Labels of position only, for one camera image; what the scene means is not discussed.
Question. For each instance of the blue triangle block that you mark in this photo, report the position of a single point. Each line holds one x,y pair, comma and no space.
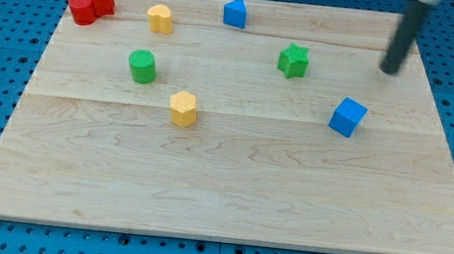
235,14

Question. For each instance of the blue cube block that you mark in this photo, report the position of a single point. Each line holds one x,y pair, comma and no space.
347,116

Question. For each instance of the green star block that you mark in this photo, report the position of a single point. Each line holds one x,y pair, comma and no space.
293,61

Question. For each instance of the wooden board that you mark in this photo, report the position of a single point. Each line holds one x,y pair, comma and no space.
87,147

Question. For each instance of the yellow hexagon block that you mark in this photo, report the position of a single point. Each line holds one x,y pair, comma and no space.
183,109

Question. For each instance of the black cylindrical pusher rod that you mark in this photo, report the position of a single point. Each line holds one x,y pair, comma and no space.
414,16

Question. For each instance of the yellow heart block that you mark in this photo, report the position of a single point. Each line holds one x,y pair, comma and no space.
160,19

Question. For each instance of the red cylinder block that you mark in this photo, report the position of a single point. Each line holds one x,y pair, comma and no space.
82,11

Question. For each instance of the green cylinder block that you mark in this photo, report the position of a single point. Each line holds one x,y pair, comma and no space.
142,66

